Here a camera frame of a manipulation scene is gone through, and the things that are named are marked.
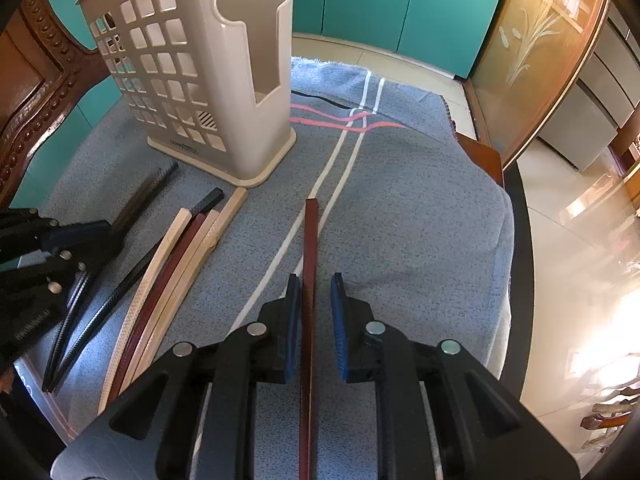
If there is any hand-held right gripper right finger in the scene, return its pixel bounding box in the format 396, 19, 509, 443
330, 273, 522, 480

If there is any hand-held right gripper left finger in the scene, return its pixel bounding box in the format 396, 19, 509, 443
107, 274, 303, 480

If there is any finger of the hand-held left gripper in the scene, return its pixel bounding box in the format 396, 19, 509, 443
34, 252, 94, 307
34, 219, 119, 257

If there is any black chopstick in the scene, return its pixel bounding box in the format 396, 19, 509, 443
41, 270, 93, 393
50, 187, 226, 395

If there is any dark brown ridged chopstick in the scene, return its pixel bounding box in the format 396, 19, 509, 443
107, 162, 181, 241

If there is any dark red chopstick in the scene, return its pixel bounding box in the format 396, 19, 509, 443
298, 198, 321, 480
106, 212, 208, 406

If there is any cream chopstick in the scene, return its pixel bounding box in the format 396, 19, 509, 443
120, 209, 221, 396
97, 207, 190, 416

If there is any light wooden chopstick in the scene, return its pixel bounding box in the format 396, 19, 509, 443
131, 187, 249, 378

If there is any blue striped table cloth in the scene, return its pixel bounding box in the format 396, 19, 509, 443
15, 55, 516, 480

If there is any carved brown wooden chair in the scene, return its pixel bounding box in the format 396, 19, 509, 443
0, 0, 115, 211

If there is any white cabinet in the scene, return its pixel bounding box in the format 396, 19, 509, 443
539, 7, 640, 172

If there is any wooden etched glass door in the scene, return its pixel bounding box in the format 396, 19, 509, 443
470, 0, 608, 171

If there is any teal cabinet row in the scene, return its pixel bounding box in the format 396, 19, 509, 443
15, 0, 508, 201

